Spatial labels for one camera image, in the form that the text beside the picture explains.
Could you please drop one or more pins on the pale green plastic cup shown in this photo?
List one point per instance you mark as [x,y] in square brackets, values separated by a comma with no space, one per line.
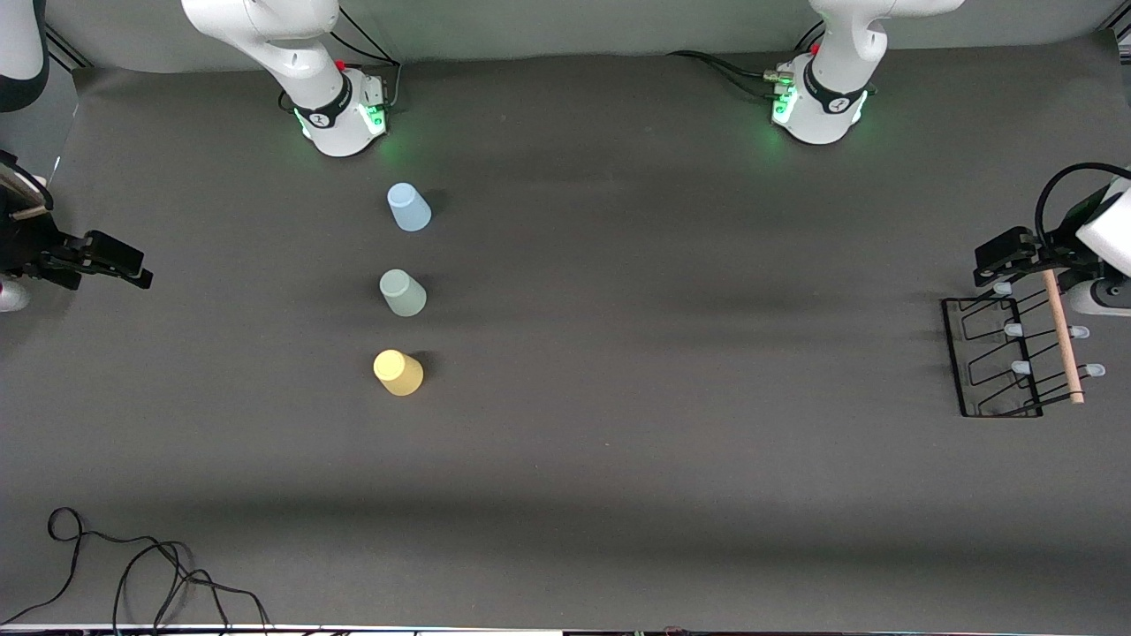
[403,295]

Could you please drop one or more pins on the yellow plastic cup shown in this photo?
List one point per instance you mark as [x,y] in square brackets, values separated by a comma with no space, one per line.
[398,374]

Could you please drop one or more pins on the light blue plastic cup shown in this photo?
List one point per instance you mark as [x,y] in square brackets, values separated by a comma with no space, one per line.
[409,210]

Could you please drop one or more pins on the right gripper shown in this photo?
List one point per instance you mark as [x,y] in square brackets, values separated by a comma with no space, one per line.
[25,240]

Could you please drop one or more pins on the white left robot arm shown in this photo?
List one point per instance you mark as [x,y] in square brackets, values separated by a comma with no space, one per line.
[839,53]

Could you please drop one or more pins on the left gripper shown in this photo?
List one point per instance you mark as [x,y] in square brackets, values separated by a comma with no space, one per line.
[1048,257]

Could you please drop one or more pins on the dark metal frame rail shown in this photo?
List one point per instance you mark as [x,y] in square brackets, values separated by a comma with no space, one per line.
[1122,34]
[66,49]

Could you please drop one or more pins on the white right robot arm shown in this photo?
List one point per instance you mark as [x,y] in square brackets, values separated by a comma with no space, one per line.
[292,53]

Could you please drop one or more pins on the dark grey table mat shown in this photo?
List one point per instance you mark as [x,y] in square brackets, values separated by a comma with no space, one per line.
[707,486]

